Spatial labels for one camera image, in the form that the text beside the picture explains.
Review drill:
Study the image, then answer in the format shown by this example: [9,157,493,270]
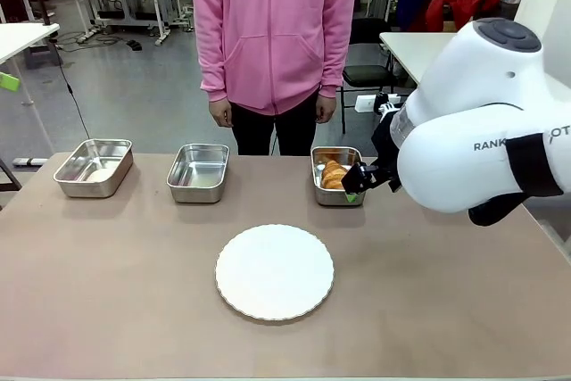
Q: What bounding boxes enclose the steel rectangular container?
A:
[310,145,371,208]
[53,137,135,200]
[165,142,231,204]

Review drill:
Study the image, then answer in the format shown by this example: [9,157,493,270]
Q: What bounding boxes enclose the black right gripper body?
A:
[369,112,401,194]

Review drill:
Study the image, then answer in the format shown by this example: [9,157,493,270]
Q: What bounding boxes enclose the person left hand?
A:
[313,95,336,125]

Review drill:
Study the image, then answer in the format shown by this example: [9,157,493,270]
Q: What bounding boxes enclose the white side table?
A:
[0,21,62,65]

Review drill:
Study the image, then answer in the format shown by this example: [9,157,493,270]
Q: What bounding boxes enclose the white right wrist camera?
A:
[354,92,402,114]

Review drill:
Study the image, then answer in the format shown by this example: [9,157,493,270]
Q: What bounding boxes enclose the white round plate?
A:
[214,223,335,322]

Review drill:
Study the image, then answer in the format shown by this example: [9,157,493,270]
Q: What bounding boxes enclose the white floor power strip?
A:
[74,26,118,45]

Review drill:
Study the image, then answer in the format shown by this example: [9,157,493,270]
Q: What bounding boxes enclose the black office chair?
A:
[340,17,401,135]

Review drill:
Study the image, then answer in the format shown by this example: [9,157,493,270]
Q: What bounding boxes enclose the golden croissant bread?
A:
[320,158,354,191]

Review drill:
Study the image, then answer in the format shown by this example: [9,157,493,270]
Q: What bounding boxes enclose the person right hand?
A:
[209,99,235,129]

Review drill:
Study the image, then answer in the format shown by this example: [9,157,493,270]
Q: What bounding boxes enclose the pink hoodie torso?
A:
[188,0,359,117]

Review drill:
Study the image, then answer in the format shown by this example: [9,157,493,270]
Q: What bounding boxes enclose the white table with pole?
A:
[378,30,459,87]

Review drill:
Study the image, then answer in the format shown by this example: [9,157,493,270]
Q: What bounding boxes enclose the black trousers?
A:
[228,89,320,157]

